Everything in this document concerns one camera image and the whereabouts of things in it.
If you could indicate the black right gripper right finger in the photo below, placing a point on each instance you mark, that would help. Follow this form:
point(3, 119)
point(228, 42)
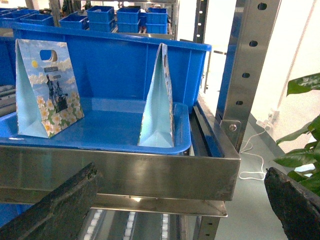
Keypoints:
point(297, 208)

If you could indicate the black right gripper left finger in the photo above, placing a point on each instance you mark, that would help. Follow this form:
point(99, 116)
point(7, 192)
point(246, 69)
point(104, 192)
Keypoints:
point(60, 214)

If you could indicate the flower gift bag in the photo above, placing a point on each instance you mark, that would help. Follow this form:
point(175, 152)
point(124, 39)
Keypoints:
point(157, 125)
point(47, 96)

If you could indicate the green potted plant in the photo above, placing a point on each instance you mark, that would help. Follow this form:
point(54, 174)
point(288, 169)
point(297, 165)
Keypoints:
point(310, 153)

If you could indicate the stainless steel flow rack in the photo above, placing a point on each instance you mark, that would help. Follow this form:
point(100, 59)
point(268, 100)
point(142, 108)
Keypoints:
point(174, 184)

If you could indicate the white power strip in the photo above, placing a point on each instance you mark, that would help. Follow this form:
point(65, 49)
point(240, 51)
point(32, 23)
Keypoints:
point(268, 123)

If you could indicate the large blue plastic bin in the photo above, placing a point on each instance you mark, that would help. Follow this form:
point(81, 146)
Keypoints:
point(113, 73)

